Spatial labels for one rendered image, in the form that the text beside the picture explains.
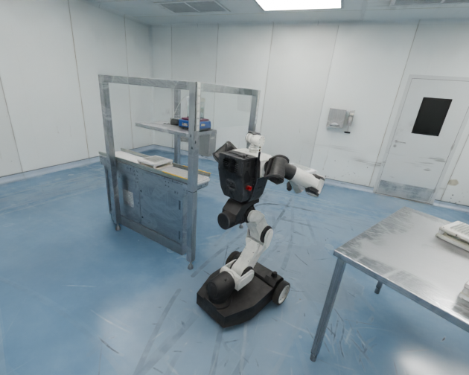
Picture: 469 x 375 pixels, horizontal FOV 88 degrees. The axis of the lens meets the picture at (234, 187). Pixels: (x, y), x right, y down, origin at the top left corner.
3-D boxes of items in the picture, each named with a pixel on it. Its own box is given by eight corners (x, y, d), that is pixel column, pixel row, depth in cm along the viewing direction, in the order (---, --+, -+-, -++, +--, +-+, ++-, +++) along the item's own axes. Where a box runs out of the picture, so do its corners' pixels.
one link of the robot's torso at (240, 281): (237, 294, 180) (238, 280, 175) (218, 280, 192) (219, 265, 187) (254, 280, 194) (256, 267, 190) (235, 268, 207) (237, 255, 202)
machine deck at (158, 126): (217, 134, 219) (217, 129, 217) (187, 138, 188) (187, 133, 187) (167, 124, 247) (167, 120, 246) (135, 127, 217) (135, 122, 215)
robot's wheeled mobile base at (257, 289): (234, 344, 164) (238, 306, 152) (186, 299, 195) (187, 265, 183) (284, 294, 209) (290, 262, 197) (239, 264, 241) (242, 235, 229)
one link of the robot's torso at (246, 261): (242, 286, 182) (269, 228, 186) (222, 271, 194) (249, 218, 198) (251, 286, 194) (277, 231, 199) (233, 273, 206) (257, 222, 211)
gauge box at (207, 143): (215, 155, 226) (217, 133, 219) (208, 156, 217) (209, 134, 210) (196, 150, 236) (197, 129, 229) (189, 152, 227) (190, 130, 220)
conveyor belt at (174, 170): (209, 182, 232) (209, 177, 230) (191, 189, 211) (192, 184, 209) (119, 154, 294) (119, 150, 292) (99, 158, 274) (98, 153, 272)
